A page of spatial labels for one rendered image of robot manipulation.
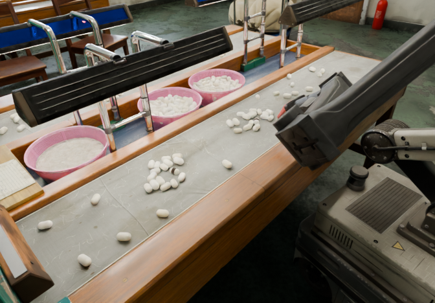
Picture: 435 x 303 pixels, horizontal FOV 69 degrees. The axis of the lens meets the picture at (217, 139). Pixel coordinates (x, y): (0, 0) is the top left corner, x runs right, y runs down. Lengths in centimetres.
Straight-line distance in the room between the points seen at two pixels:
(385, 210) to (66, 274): 107
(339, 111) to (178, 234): 48
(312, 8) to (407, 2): 416
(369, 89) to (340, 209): 84
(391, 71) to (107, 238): 71
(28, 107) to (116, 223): 36
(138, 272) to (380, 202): 96
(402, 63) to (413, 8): 500
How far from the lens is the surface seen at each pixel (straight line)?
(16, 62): 320
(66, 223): 95
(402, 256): 124
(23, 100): 75
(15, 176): 111
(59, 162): 119
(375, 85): 52
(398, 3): 558
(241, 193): 89
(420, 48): 55
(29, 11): 358
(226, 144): 111
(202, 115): 123
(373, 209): 135
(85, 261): 82
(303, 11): 139
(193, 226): 81
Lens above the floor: 138
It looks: 34 degrees down
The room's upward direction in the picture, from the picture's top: 2 degrees counter-clockwise
